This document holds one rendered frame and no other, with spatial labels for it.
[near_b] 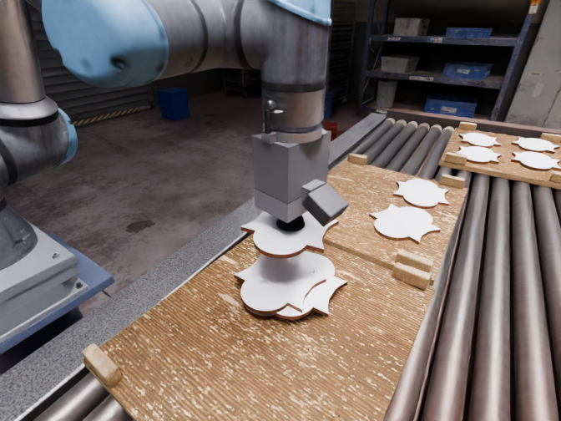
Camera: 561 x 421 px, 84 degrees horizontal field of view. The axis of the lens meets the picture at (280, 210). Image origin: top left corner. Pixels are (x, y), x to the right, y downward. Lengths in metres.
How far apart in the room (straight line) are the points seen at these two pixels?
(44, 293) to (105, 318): 0.14
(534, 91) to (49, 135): 4.82
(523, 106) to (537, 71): 0.40
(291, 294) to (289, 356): 0.09
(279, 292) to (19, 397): 0.35
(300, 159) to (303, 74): 0.10
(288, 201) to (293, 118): 0.10
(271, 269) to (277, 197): 0.16
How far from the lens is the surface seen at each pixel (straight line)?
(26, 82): 0.69
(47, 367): 0.57
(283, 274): 0.51
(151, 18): 0.29
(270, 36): 0.36
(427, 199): 0.84
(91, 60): 0.29
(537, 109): 5.01
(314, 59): 0.36
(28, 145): 0.71
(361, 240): 0.66
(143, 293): 0.61
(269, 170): 0.39
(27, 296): 0.69
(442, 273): 0.66
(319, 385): 0.44
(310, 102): 0.37
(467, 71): 4.92
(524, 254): 0.80
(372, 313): 0.52
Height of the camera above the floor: 1.32
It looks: 32 degrees down
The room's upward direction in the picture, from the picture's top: straight up
